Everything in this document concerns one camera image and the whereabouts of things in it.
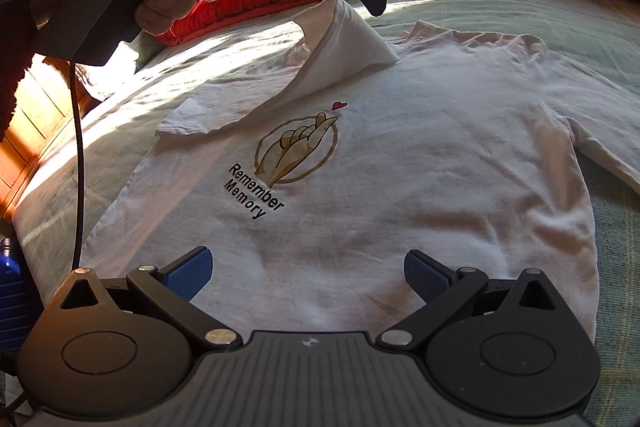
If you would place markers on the white printed t-shirt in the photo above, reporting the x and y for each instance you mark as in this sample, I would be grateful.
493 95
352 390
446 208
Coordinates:
400 187

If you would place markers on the wooden headboard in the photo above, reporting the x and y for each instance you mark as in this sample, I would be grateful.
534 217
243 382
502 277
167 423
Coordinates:
40 107

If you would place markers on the blue plastic container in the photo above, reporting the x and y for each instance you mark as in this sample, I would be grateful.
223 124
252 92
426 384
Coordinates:
12 297

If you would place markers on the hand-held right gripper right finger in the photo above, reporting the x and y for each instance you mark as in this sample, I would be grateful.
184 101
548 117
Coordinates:
425 277

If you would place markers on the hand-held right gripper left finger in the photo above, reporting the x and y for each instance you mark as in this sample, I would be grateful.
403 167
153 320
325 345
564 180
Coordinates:
192 274

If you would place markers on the green plaid bed sheet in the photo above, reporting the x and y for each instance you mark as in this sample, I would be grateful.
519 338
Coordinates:
500 7

